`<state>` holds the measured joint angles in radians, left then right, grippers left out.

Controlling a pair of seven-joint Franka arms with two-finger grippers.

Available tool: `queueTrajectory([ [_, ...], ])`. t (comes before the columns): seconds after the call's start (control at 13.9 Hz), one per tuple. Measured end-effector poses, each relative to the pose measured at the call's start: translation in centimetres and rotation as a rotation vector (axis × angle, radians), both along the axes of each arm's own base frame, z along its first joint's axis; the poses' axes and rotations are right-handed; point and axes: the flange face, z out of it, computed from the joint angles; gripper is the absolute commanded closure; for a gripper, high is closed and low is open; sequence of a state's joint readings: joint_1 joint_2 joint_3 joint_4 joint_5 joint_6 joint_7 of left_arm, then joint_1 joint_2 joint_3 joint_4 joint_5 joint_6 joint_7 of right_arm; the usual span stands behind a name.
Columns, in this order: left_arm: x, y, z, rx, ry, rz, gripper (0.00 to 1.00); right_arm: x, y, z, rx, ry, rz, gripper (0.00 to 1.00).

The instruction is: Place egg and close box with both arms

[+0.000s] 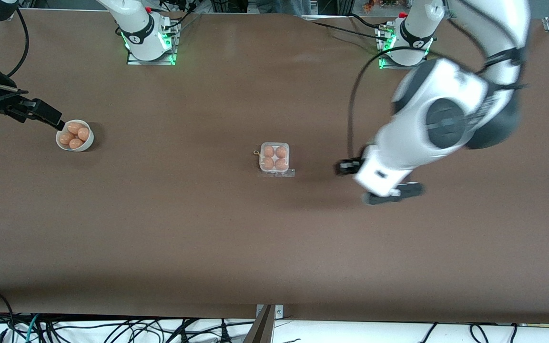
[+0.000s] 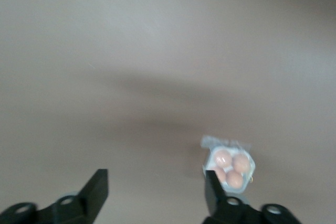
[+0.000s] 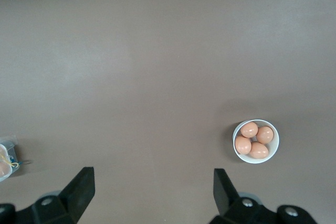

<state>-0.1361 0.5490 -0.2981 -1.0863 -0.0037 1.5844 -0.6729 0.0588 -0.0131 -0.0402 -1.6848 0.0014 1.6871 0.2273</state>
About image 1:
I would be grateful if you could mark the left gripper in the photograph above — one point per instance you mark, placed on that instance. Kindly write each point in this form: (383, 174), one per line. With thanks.
(349, 166)

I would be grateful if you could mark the clear plastic egg carton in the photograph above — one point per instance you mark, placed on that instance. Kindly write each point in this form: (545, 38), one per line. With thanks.
(277, 173)

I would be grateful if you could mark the brown egg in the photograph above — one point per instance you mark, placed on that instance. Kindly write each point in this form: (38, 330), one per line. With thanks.
(281, 164)
(83, 134)
(268, 163)
(76, 143)
(281, 151)
(269, 151)
(74, 127)
(66, 138)

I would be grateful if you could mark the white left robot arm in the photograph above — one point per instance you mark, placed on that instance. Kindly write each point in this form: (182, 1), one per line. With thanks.
(446, 119)

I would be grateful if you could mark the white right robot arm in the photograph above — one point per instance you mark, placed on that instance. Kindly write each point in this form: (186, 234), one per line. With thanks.
(141, 28)

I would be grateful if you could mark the white round bowl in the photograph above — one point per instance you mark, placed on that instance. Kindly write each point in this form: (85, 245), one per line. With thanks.
(87, 143)

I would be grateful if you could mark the orange objects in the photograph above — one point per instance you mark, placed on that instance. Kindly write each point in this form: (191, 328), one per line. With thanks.
(369, 5)

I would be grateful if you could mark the person in blue jeans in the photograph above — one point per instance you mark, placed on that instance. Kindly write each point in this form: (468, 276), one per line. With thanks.
(293, 5)

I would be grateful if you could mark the dark slanted bar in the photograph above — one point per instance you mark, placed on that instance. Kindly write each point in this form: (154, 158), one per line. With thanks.
(261, 328)

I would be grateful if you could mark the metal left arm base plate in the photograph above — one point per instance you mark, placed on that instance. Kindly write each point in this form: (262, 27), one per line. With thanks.
(422, 67)

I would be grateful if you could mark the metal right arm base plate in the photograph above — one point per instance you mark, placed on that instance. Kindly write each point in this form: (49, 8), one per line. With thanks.
(160, 62)

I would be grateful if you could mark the small metal table bracket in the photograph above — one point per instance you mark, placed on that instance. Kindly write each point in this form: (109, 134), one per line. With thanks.
(279, 312)

